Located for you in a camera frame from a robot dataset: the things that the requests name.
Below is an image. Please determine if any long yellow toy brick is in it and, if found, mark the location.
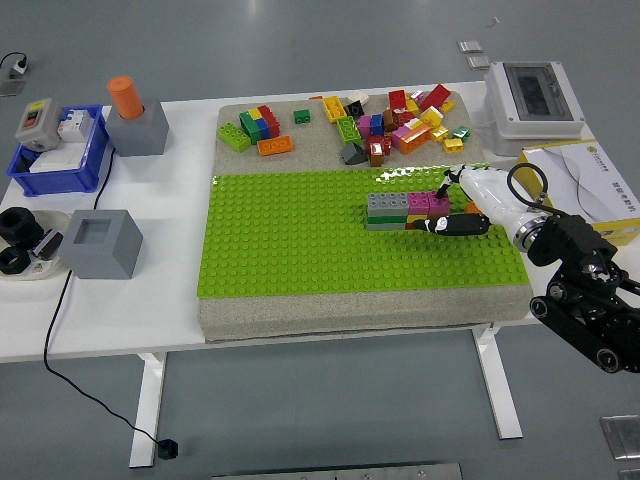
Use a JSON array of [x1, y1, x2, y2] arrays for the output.
[[321, 95, 347, 123]]

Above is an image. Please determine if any white table leg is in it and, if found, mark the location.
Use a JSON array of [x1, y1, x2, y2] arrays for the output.
[[471, 323, 524, 442], [128, 351, 168, 469]]

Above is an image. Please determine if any grey-brown foam mat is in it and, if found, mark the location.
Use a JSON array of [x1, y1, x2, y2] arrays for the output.
[[197, 91, 535, 344]]

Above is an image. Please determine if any long lime toy brick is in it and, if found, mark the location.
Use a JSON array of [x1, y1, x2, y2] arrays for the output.
[[216, 122, 252, 152]]

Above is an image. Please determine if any yellow and white cardboard box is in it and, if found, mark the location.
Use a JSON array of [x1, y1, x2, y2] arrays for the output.
[[514, 138, 640, 247]]

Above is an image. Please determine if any long red toy brick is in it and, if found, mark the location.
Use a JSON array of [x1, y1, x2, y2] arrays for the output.
[[418, 83, 453, 113]]

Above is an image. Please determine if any black power cord with plug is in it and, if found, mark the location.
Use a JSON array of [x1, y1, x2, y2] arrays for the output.
[[43, 144, 181, 461]]

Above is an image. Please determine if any orange cylinder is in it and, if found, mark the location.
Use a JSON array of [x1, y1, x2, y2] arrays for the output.
[[106, 75, 146, 121]]

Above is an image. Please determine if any white circuit breaker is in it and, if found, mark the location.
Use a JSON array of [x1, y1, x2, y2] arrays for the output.
[[56, 108, 92, 144]]

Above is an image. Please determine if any large orange toy brick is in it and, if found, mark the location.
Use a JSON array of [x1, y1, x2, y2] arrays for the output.
[[397, 121, 433, 155]]

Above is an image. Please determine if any small brown white component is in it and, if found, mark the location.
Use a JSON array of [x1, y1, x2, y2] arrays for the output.
[[31, 229, 64, 262]]

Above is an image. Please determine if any black ring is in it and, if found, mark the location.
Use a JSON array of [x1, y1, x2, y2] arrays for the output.
[[0, 247, 33, 276]]

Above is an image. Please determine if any white electrical enclosure box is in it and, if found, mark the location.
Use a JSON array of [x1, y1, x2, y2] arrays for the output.
[[483, 60, 587, 157]]

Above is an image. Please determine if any white plug with black cable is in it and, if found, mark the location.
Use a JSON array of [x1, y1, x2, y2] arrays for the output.
[[0, 51, 31, 78]]

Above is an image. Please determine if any long grey toy brick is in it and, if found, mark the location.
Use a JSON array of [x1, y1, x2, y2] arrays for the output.
[[366, 191, 410, 210]]

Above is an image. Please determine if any white flat panel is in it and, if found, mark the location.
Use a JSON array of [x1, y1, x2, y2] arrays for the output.
[[28, 146, 84, 174]]

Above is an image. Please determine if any green studded baseplate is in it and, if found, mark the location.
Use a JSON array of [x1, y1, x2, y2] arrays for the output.
[[197, 162, 530, 300]]

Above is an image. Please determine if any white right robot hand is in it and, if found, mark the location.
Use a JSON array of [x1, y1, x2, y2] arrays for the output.
[[410, 165, 540, 239]]

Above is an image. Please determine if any large black nut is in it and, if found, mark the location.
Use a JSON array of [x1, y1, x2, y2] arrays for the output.
[[0, 205, 44, 247]]

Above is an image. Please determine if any grey cube socket block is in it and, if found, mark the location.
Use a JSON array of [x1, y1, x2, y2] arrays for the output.
[[104, 95, 169, 158], [58, 209, 144, 282]]

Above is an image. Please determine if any dark grey sloped brick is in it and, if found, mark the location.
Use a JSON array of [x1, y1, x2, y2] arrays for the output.
[[340, 141, 369, 167]]

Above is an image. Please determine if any blue plastic bin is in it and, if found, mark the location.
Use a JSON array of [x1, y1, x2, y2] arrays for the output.
[[5, 103, 111, 198]]

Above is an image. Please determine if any large silver floor hatch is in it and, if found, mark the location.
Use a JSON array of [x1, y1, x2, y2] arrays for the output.
[[599, 415, 640, 459]]

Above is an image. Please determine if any grey switch box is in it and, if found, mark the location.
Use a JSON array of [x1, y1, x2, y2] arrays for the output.
[[14, 97, 63, 152]]

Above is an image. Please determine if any long grey metal plate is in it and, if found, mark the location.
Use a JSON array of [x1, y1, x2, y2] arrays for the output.
[[211, 461, 464, 480]]

